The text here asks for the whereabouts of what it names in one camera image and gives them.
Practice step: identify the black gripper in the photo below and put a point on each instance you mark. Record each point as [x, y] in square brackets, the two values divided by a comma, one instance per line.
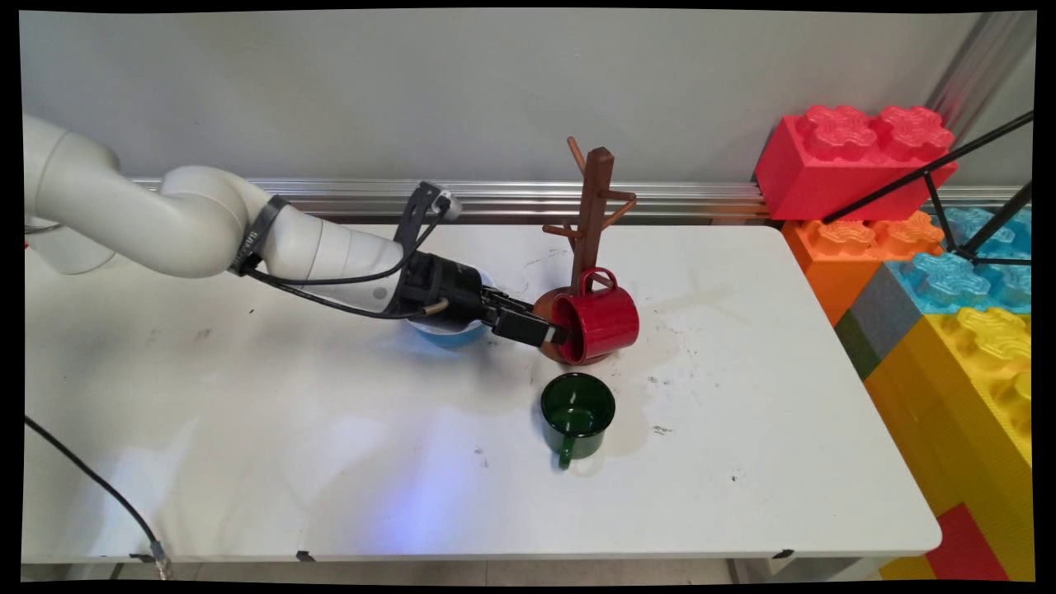
[458, 289]

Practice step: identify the red enamel mug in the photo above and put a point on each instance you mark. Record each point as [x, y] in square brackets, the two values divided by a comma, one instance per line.
[606, 322]

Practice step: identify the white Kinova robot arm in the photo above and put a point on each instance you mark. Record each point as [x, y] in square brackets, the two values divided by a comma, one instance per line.
[165, 223]

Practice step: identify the white and blue bowl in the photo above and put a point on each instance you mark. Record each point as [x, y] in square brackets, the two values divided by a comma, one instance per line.
[450, 337]

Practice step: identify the dark green enamel mug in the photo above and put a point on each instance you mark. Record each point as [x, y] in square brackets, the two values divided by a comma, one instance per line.
[577, 412]

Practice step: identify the brown wooden mug tree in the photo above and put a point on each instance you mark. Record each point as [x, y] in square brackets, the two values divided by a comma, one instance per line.
[596, 198]

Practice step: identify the big orange toy block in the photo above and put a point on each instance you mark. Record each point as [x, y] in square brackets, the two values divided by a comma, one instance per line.
[833, 264]

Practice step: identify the big red toy block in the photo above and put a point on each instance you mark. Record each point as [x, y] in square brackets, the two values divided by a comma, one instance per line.
[825, 173]

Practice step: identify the big dark green toy block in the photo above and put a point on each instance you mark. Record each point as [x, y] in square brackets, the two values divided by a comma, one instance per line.
[856, 346]

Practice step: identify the big grey toy block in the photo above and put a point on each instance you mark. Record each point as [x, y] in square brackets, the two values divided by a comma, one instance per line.
[883, 318]

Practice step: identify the big light blue toy block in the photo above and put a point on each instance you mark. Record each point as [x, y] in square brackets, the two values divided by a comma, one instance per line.
[949, 280]

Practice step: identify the black tripod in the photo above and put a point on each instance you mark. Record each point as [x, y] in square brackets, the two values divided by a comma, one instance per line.
[932, 172]

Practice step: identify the big yellow toy block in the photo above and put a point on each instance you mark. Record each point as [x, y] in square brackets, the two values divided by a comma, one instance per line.
[957, 412]

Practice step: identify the small red flat block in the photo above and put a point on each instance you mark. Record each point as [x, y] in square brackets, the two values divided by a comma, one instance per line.
[965, 549]

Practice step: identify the slanted aluminium profile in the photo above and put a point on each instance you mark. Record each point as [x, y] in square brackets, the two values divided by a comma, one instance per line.
[978, 70]

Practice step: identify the horizontal aluminium rail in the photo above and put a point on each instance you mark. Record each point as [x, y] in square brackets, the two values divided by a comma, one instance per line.
[511, 198]

